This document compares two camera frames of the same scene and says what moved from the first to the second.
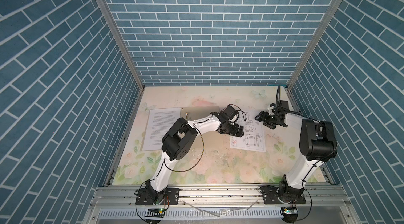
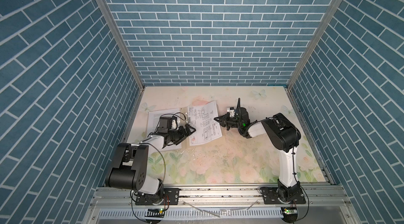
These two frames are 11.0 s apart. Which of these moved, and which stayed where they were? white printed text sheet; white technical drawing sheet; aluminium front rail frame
Moved: white technical drawing sheet
Stayed: aluminium front rail frame; white printed text sheet
